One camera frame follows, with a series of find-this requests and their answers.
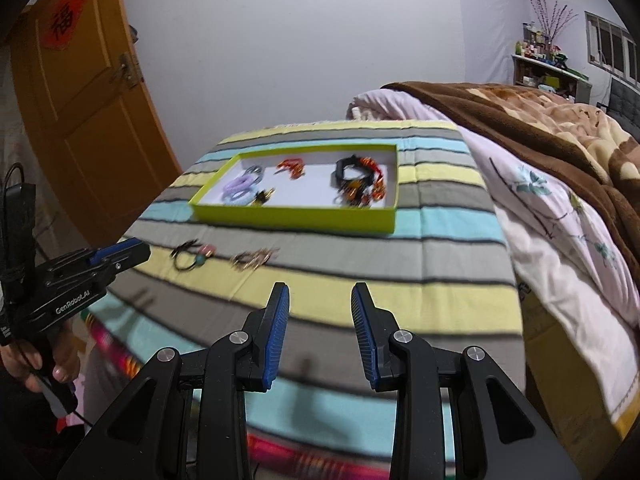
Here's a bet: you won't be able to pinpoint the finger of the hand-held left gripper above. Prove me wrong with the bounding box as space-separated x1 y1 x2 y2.
112 242 152 275
87 237 143 267

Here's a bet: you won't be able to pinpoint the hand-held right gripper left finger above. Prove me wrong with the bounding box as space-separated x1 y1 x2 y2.
55 282 291 480

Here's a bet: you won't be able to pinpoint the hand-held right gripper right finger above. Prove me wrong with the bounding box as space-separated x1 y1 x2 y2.
351 282 585 480

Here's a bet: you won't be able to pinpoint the lime green shallow box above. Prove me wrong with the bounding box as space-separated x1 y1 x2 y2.
189 143 398 233

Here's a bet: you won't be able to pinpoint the purple spiral hair tie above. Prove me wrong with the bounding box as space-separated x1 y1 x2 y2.
222 171 259 198

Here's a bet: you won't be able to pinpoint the brown beaded bracelet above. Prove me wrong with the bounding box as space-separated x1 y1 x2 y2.
334 182 375 209

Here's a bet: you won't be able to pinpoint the red orange knotted cord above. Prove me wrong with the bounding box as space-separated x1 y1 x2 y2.
365 156 390 202

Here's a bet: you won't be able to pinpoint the black silicone wristband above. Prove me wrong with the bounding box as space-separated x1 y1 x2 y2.
333 154 375 187

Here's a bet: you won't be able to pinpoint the person's left hand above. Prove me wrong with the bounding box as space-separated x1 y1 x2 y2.
0 327 81 396

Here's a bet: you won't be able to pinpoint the pink plaid cloth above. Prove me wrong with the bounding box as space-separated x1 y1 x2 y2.
82 310 401 467

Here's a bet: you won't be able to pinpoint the striped blanket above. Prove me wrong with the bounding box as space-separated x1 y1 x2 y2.
80 120 526 466

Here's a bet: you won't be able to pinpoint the orange wooden door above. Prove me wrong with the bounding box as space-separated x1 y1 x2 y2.
10 0 183 246

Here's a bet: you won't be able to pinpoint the metal door latch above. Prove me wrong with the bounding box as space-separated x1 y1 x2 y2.
117 52 143 90

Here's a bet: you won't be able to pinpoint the pink floral quilt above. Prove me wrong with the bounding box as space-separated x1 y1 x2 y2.
347 89 640 423

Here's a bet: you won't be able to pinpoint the red paper door decoration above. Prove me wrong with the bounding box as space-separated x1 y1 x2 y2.
40 0 92 52

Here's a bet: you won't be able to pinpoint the brown plush blanket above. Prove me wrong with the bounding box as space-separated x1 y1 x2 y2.
382 81 640 306

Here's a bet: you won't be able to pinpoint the wooden shelf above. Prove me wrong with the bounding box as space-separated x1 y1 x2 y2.
511 52 591 103

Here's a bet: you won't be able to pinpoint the clutter of bottles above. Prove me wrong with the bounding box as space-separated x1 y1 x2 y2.
517 20 571 66

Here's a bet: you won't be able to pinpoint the black padded chair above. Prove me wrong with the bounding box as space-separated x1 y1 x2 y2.
607 77 640 141

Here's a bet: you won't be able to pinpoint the pink flower branches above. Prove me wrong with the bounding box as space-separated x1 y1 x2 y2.
530 0 571 41

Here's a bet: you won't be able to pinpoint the window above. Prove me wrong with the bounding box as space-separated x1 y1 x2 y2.
584 10 640 86

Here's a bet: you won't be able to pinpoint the black hair tie with beads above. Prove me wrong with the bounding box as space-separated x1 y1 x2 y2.
171 240 217 272

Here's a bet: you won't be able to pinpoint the gold beaded bracelet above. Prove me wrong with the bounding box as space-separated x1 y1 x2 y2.
231 246 281 272

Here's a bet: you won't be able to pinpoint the black cable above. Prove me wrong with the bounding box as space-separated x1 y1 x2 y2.
4 162 26 191

